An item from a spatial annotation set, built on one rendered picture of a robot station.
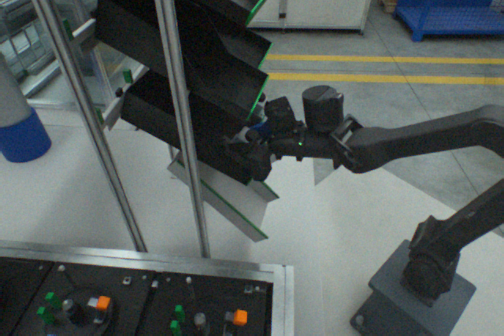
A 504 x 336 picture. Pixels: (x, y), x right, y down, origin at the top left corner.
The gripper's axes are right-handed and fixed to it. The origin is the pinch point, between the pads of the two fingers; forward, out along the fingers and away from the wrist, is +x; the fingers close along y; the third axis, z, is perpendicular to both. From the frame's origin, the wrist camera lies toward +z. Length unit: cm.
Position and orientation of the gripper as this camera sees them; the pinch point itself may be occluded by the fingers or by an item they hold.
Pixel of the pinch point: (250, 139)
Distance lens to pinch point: 66.3
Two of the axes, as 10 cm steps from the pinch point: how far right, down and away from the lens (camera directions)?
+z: -2.0, -8.2, -5.3
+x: -9.0, -0.5, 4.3
